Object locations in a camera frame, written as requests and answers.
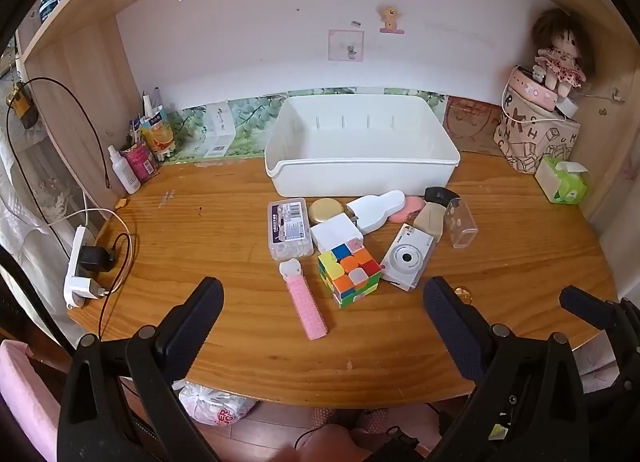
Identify white plastic bin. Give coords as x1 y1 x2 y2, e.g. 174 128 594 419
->
264 95 461 198

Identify letter-print fabric bag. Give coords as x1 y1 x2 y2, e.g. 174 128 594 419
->
492 87 582 175

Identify red pen cup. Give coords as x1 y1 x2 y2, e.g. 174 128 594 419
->
120 139 160 185

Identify cardboard with face drawing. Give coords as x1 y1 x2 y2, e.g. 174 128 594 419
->
442 95 506 155

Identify white lace cloth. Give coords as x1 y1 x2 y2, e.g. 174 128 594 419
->
0 132 86 293

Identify white carton box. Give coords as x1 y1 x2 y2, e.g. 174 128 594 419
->
202 101 236 159

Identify green tissue pack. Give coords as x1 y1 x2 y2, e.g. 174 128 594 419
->
534 155 591 204

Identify white cable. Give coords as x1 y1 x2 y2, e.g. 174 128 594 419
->
30 207 123 238

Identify pink round box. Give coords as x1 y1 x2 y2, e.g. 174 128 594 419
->
507 65 561 110

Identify orange snack packet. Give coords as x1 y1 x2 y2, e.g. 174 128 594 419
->
140 115 176 160

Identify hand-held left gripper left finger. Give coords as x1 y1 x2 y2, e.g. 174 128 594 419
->
56 276 224 462

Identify clear plastic cup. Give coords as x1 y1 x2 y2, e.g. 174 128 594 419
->
444 197 478 249

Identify red and black cable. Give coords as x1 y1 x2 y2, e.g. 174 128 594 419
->
97 232 140 338

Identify white compact camera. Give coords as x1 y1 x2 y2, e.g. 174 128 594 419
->
380 223 435 291

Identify yellow hanging device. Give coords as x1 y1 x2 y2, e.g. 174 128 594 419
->
6 82 38 129

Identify clear cotton swab box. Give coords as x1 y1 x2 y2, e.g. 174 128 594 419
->
266 198 315 262

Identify white plug adapter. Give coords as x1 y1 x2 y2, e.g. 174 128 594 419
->
555 97 581 120

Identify white plastic bag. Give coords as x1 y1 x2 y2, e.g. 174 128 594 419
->
177 382 258 425

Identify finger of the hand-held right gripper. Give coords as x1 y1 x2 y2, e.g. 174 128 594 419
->
559 286 640 393

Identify pink hair roller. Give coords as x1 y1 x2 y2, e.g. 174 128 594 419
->
279 259 328 340

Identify black charger plug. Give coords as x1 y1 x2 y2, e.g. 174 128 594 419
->
79 245 117 274

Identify colourful puzzle cube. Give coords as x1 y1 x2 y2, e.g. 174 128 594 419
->
317 237 383 309

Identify white power strip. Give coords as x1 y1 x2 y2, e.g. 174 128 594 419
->
63 225 101 309

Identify white bottle-shaped case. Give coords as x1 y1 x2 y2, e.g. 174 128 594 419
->
346 189 407 236

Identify beige block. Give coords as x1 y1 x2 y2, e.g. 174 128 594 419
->
413 202 447 243

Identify brown-haired rag doll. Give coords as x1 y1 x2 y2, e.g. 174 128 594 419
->
530 8 596 98

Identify leaf-print paper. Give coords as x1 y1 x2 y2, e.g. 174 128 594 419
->
165 87 446 163

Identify white spray bottle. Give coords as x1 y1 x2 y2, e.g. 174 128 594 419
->
107 145 142 194

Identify white charger adapter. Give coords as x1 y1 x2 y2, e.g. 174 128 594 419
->
310 215 363 256

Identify pink note paper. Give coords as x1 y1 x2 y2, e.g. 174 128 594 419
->
328 29 365 62

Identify pink cushion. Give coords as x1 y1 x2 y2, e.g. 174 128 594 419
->
0 339 61 462

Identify black case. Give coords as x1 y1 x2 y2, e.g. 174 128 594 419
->
424 185 461 206

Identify gold lid jar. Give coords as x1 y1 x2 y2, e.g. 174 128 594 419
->
308 197 342 225

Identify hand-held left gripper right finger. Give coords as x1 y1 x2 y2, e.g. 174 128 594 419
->
423 276 588 462

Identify pink soap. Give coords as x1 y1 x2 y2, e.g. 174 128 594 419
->
389 195 426 224

